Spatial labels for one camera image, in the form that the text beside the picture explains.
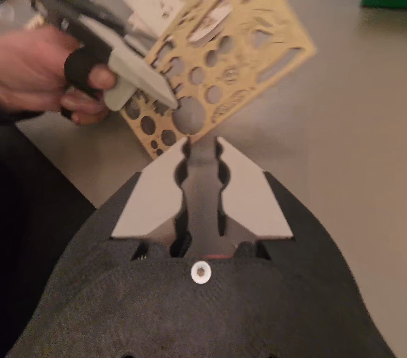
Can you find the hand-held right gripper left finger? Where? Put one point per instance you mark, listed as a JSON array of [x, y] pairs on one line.
[[146, 205]]

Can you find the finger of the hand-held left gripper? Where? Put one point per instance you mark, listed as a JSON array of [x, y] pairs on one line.
[[136, 43], [140, 78]]

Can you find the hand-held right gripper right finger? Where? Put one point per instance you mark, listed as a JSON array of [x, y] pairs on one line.
[[254, 205]]

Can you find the wooden parts sheet round holes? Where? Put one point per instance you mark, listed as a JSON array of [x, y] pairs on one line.
[[302, 46]]

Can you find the person's left hand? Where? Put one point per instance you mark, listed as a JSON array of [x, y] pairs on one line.
[[31, 72]]

